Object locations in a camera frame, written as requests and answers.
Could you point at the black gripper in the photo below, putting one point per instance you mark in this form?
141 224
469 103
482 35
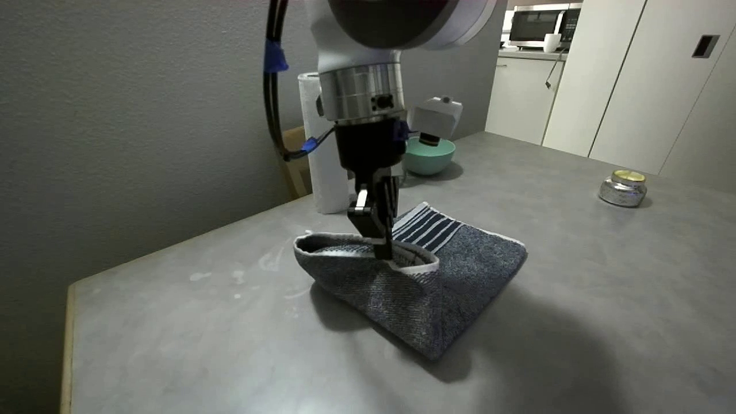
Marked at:
366 150

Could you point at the dark blue striped towel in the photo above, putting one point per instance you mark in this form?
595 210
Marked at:
435 286

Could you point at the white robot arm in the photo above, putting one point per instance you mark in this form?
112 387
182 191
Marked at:
359 44

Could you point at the white paper towel roll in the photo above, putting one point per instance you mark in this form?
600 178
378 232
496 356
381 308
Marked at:
328 175

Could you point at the teal green bowl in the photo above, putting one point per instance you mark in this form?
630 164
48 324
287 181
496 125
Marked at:
428 160

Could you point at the black microwave oven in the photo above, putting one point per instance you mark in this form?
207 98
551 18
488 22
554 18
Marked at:
533 25

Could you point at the white cup on counter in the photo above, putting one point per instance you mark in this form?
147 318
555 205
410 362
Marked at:
551 43

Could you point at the small metal tin yellow lid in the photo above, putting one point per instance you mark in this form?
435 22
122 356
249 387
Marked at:
624 189

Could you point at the white kitchen cabinets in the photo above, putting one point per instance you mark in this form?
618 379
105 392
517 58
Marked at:
647 87

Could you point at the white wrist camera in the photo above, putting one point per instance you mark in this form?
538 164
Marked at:
435 118

